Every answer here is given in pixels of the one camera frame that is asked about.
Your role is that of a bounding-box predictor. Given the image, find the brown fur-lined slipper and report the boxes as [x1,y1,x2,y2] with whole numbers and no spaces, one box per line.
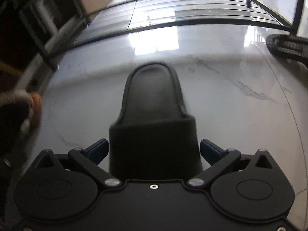
[0,90,42,140]

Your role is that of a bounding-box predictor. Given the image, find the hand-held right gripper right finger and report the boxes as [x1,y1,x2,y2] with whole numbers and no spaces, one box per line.
[186,139,274,188]

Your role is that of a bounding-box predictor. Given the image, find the black slide slipper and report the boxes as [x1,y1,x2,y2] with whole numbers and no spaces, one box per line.
[266,34,308,68]
[109,63,203,181]

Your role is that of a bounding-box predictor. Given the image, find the black metal shoe rack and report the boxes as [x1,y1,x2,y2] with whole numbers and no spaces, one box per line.
[19,0,308,60]

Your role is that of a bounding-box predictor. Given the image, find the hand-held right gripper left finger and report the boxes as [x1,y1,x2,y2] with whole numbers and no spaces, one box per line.
[34,138,123,189]

